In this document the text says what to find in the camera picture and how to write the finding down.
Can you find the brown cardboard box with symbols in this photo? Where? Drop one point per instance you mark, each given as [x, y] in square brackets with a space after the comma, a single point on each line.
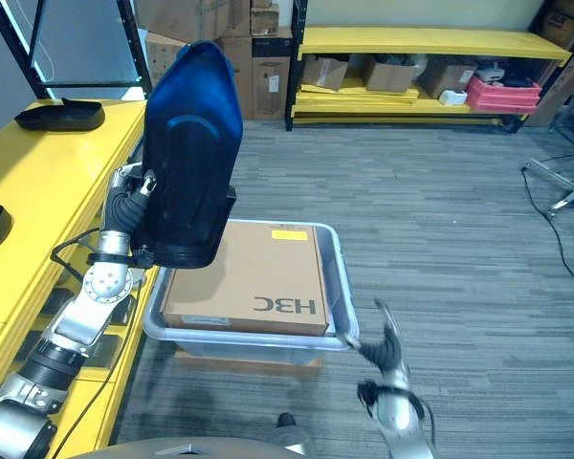
[162, 59]

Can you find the silver metal stand leg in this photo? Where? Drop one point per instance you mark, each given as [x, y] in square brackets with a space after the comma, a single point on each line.
[562, 184]

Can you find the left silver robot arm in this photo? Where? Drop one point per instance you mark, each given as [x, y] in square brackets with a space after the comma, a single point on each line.
[52, 349]

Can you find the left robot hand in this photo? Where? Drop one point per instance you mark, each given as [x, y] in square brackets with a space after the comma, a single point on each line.
[120, 210]

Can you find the small brown cardboard box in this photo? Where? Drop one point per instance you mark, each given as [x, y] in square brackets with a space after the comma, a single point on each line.
[264, 18]

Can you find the yellow black-framed storage rack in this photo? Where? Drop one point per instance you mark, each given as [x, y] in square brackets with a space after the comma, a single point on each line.
[426, 76]

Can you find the flat brown cardboard base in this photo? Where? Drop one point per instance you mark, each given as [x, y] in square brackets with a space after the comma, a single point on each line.
[249, 363]

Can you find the brown H3C cardboard box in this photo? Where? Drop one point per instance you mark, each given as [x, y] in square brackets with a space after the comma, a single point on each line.
[249, 279]

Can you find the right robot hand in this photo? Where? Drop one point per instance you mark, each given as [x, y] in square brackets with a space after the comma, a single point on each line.
[381, 345]

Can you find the tall brown cardboard box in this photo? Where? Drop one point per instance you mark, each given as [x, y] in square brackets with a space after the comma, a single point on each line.
[235, 67]
[270, 79]

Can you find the dark printed cardboard box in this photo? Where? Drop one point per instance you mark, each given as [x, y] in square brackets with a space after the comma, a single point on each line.
[562, 26]

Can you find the small white box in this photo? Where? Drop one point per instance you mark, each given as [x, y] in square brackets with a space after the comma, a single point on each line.
[452, 97]

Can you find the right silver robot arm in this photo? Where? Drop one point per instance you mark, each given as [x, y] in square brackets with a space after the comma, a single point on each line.
[402, 413]

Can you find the open brown cardboard box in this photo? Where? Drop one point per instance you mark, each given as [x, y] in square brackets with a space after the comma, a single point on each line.
[324, 71]
[391, 72]
[447, 77]

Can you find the leaning brown cardboard panel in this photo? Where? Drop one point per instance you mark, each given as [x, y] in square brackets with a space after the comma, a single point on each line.
[557, 83]

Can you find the red plastic crate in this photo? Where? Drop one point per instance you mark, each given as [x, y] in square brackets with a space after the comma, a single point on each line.
[502, 95]

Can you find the clear plastic box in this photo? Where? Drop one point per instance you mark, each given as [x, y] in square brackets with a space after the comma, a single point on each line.
[249, 330]

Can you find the black metal rack frame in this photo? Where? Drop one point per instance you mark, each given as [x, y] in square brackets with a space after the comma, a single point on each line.
[64, 52]

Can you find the large brown cardboard box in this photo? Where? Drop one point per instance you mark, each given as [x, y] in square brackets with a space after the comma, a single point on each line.
[191, 19]

